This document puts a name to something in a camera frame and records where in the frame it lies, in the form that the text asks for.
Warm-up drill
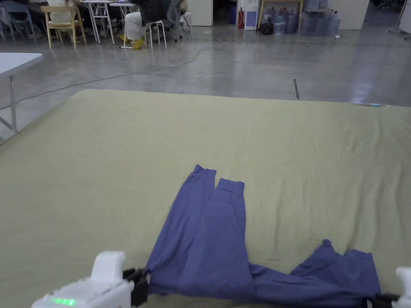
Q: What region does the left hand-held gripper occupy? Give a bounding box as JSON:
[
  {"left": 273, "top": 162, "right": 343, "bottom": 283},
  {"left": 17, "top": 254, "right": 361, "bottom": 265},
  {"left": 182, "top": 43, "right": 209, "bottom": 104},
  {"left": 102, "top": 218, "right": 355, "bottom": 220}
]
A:
[{"left": 31, "top": 251, "right": 151, "bottom": 308}]

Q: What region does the bed with pale green sheet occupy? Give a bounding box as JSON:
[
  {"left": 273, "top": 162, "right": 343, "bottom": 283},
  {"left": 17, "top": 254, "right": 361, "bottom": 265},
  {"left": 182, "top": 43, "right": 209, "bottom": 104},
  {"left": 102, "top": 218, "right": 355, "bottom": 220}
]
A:
[{"left": 0, "top": 89, "right": 411, "bottom": 308}]

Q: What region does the grey floor cable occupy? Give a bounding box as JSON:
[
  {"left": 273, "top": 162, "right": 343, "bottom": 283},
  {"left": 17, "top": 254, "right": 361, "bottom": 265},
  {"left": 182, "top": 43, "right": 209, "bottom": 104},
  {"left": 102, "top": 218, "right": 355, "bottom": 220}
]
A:
[{"left": 0, "top": 45, "right": 213, "bottom": 110}]

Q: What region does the white folding table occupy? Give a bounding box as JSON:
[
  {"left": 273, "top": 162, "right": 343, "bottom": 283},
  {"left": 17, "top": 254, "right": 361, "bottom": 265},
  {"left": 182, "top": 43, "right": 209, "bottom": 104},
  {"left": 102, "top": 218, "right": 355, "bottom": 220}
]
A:
[{"left": 0, "top": 53, "right": 44, "bottom": 143}]

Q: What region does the white-legged table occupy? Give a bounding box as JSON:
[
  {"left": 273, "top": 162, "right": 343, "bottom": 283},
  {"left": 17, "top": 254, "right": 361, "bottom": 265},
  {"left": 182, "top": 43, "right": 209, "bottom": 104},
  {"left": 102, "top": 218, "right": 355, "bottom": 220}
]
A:
[{"left": 79, "top": 0, "right": 139, "bottom": 45}]

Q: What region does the blue garment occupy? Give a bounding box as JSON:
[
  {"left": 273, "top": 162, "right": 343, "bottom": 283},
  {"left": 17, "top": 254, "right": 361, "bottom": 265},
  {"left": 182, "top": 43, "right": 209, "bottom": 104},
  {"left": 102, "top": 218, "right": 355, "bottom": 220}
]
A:
[{"left": 144, "top": 164, "right": 383, "bottom": 306}]

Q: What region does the grey office chair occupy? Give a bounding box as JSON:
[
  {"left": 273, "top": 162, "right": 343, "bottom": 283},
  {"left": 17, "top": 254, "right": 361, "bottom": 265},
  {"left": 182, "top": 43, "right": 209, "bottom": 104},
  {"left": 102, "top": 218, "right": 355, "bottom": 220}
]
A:
[{"left": 160, "top": 0, "right": 194, "bottom": 43}]

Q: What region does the wooden chair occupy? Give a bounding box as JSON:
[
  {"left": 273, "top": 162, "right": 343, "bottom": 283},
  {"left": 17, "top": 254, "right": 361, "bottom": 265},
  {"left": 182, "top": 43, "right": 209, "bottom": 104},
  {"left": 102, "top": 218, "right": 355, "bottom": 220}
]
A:
[{"left": 41, "top": 6, "right": 87, "bottom": 49}]

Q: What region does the white stool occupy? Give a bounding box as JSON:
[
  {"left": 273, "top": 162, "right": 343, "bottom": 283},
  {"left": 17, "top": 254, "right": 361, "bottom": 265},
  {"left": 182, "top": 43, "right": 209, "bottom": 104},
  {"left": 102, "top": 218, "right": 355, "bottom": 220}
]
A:
[{"left": 144, "top": 20, "right": 167, "bottom": 49}]

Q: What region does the black bag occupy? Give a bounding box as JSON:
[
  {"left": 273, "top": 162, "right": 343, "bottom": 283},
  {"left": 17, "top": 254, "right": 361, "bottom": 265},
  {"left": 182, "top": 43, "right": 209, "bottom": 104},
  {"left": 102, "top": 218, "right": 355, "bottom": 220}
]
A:
[{"left": 255, "top": 17, "right": 275, "bottom": 36}]

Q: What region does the white water dispenser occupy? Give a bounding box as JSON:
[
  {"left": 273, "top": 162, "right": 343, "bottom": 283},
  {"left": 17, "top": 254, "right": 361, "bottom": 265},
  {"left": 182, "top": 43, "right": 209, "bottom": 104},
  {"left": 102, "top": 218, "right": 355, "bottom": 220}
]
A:
[{"left": 244, "top": 0, "right": 259, "bottom": 31}]

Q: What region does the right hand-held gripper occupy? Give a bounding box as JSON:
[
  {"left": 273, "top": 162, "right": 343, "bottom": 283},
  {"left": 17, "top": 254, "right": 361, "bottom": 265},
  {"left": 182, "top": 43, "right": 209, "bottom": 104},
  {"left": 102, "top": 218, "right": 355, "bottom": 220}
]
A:
[{"left": 366, "top": 267, "right": 411, "bottom": 308}]

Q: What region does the grey plastic chair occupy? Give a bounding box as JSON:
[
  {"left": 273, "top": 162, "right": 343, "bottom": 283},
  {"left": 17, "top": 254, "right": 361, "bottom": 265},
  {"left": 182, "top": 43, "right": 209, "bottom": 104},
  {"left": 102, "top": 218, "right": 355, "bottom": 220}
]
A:
[{"left": 0, "top": 0, "right": 39, "bottom": 43}]

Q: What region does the group of water bottles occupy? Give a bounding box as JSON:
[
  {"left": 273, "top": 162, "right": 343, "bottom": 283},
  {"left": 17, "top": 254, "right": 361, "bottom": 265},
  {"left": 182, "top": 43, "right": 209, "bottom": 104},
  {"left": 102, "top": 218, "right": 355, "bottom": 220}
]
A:
[{"left": 264, "top": 6, "right": 342, "bottom": 36}]

